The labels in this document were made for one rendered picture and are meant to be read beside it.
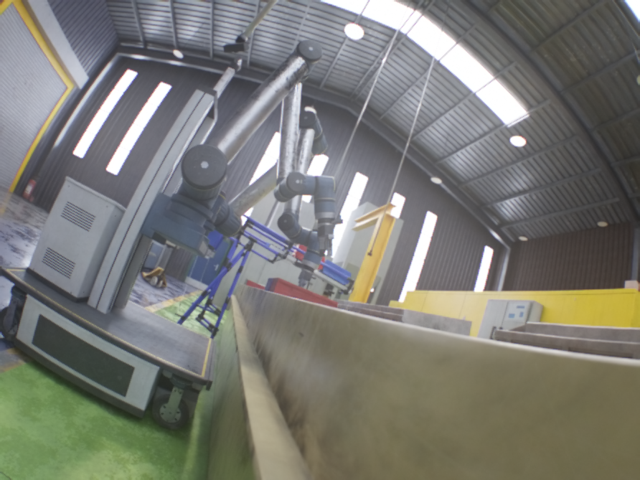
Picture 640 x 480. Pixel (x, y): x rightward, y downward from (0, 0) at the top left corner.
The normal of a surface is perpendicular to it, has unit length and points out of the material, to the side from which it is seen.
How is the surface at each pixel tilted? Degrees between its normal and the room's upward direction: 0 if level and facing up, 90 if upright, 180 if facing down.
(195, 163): 90
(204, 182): 95
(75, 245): 90
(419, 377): 91
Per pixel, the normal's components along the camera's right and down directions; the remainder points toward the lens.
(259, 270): 0.27, -0.12
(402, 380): -0.90, -0.40
